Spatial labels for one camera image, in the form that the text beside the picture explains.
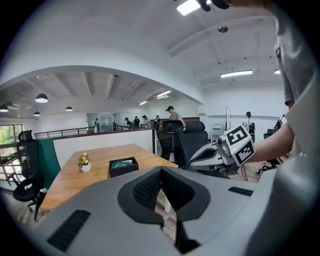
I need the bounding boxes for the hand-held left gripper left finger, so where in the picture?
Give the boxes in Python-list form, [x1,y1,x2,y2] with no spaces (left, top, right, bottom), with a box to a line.
[32,166,181,256]

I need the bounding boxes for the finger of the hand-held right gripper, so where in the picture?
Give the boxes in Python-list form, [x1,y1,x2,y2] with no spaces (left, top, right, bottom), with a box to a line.
[188,160,231,179]
[188,144,218,165]

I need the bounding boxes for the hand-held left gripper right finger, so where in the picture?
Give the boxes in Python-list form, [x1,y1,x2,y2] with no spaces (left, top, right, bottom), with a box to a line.
[161,166,262,255]

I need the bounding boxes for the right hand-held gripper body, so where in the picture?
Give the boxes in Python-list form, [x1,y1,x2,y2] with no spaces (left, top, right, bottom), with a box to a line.
[214,124,256,176]

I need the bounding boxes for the green plastic-wrapped packet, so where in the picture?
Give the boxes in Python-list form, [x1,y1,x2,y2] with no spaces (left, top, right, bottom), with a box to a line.
[111,159,134,169]

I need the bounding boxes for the person's right forearm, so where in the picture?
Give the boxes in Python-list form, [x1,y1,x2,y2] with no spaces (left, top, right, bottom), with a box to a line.
[246,122,296,165]

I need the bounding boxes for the black office chair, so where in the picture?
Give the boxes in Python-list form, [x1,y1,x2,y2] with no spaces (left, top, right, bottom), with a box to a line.
[156,120,186,161]
[12,129,48,221]
[257,128,282,174]
[178,121,209,169]

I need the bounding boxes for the white desk with laptop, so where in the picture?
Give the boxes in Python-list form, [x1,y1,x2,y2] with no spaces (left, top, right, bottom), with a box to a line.
[211,123,227,144]

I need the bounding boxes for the white board on stand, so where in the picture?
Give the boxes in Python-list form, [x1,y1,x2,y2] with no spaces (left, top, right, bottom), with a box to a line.
[225,106,232,131]

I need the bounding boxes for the black rectangular box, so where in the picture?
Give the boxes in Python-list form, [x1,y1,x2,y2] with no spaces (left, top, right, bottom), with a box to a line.
[108,156,139,179]

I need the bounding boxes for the potted flowers in white pot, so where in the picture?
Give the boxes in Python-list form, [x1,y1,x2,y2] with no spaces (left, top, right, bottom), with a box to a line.
[77,152,92,173]

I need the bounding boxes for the green partition panel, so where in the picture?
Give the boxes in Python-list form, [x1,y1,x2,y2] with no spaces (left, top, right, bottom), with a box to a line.
[36,138,62,190]

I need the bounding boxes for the black balcony railing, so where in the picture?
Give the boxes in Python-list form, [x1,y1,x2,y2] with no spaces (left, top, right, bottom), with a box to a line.
[34,126,96,140]

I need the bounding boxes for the black stair railing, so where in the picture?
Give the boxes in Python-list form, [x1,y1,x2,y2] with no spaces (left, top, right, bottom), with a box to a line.
[0,141,29,187]

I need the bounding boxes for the window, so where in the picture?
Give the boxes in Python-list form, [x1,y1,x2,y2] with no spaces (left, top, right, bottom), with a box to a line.
[0,124,23,146]

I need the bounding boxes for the person's grey shirt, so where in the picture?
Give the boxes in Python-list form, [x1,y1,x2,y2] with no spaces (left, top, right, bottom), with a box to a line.
[273,0,320,161]

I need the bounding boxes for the black cable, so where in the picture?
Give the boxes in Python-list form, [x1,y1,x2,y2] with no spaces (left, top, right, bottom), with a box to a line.
[240,163,249,182]

